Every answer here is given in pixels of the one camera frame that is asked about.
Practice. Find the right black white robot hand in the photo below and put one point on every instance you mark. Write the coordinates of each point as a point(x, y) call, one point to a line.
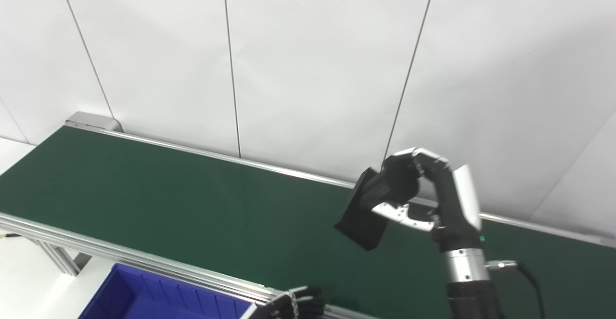
point(455, 213)

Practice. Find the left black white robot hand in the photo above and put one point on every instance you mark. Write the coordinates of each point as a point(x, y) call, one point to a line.
point(293, 307)

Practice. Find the black cylinder-on-block part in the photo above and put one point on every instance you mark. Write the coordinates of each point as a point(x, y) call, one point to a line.
point(365, 218)

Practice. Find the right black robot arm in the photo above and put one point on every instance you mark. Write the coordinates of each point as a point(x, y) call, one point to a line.
point(469, 285)

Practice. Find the blue plastic bin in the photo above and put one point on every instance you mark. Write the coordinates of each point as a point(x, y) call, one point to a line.
point(144, 299)

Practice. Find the green conveyor belt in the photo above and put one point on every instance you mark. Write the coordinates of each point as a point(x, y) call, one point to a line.
point(144, 189)
point(94, 121)

